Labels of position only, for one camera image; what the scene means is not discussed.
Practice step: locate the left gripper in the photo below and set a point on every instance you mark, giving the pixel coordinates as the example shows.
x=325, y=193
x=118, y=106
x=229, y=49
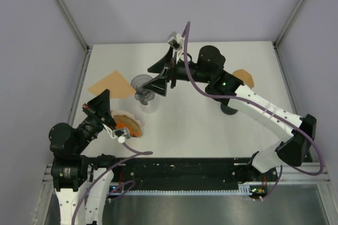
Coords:
x=99, y=109

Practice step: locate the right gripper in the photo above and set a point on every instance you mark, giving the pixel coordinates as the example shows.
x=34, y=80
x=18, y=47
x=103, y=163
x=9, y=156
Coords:
x=159, y=85

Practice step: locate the orange coffee filter box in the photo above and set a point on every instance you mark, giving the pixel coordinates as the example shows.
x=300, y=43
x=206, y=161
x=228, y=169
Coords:
x=128, y=120

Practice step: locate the grey plastic dripper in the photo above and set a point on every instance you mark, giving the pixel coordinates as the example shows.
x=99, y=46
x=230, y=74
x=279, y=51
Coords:
x=142, y=95

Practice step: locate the brown paper coffee filter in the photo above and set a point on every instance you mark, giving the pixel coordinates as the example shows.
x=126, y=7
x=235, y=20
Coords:
x=245, y=76

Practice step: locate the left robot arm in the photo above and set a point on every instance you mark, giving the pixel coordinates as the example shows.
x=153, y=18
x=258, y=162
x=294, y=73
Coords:
x=81, y=183

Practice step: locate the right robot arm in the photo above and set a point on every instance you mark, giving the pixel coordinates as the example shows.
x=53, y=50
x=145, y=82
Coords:
x=295, y=133

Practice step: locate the clear glass beaker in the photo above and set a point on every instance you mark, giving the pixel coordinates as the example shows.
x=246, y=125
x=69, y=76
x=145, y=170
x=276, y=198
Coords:
x=151, y=106

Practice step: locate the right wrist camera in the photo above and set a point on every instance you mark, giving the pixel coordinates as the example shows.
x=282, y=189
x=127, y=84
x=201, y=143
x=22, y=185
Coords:
x=176, y=42

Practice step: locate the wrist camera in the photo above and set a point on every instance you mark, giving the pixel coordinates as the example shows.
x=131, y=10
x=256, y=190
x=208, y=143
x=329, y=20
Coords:
x=121, y=135
x=176, y=42

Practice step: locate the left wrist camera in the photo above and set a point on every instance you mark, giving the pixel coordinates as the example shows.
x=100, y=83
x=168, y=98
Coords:
x=121, y=135

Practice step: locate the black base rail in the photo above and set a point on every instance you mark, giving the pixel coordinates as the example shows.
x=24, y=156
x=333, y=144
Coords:
x=189, y=174

